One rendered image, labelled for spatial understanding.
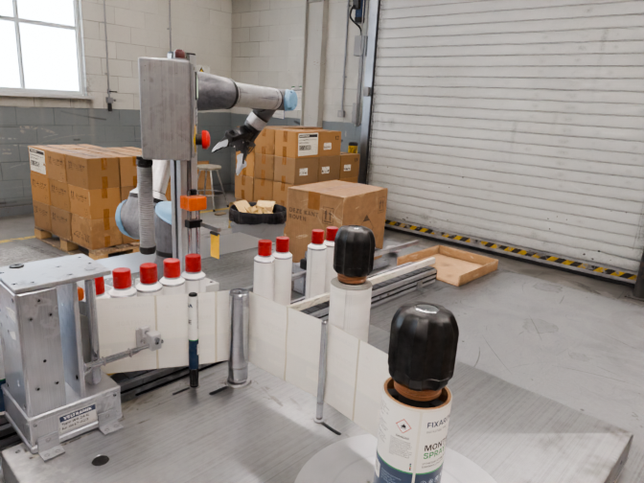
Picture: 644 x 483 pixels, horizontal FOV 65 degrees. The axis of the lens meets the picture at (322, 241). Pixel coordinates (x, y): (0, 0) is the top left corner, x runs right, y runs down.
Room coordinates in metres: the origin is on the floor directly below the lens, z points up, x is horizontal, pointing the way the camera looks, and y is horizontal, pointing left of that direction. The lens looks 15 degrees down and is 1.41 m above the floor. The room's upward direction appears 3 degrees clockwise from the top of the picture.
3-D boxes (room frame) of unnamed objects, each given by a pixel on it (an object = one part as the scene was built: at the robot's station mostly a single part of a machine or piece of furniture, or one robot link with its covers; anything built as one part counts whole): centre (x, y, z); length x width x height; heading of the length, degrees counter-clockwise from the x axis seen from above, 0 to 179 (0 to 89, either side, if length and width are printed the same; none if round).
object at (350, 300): (0.97, -0.06, 1.03); 0.09 x 0.09 x 0.30
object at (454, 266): (1.83, -0.48, 0.85); 0.30 x 0.26 x 0.04; 137
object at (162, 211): (1.45, 0.44, 1.04); 0.13 x 0.12 x 0.14; 62
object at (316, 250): (1.30, 0.01, 0.98); 0.05 x 0.05 x 0.20
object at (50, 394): (0.73, 0.41, 1.01); 0.14 x 0.13 x 0.26; 137
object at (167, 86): (1.08, 0.33, 1.38); 0.17 x 0.10 x 0.19; 12
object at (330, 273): (1.34, -0.03, 0.98); 0.05 x 0.05 x 0.20
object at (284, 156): (5.49, 0.29, 0.57); 1.20 x 0.85 x 1.14; 142
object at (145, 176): (1.05, 0.38, 1.18); 0.04 x 0.04 x 0.21
